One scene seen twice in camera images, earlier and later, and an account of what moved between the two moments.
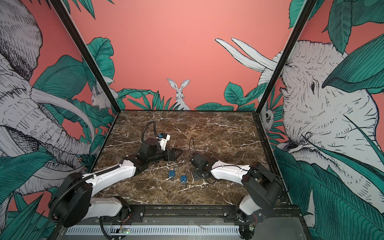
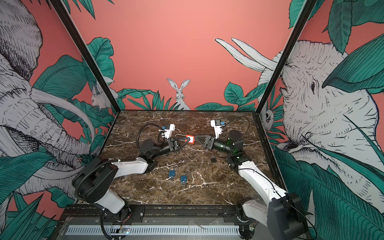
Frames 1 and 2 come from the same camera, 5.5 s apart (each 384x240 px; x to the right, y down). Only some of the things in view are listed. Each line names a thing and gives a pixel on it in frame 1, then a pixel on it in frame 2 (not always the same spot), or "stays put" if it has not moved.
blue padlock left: x=171 y=173 stays put
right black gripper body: x=198 y=174 to x=211 y=146
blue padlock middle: x=184 y=178 stays put
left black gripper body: x=162 y=155 to x=171 y=145
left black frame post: x=85 y=51 stays put
